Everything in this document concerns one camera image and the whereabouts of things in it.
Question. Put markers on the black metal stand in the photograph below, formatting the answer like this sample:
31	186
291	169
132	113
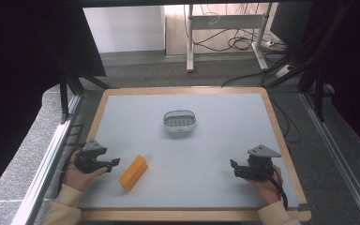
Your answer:
315	72
72	87

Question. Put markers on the person's left hand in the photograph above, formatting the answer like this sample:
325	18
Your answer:
79	177

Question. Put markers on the white desk frame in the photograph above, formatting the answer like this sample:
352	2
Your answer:
228	34

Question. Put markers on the white power strip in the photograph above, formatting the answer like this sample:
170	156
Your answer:
285	70

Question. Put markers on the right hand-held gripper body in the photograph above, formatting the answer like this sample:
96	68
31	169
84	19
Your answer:
258	164

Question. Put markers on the black curtain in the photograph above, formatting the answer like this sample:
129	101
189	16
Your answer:
28	84
353	72

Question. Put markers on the aluminium rail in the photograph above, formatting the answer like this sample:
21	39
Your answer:
40	175
340	156

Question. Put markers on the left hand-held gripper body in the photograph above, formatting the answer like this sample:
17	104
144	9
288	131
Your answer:
89	156

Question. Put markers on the white soap dish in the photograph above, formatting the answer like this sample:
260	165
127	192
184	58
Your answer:
179	121

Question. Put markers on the orange soap bar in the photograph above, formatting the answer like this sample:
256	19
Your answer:
133	172

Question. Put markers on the person's right hand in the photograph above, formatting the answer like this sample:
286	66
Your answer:
268	187

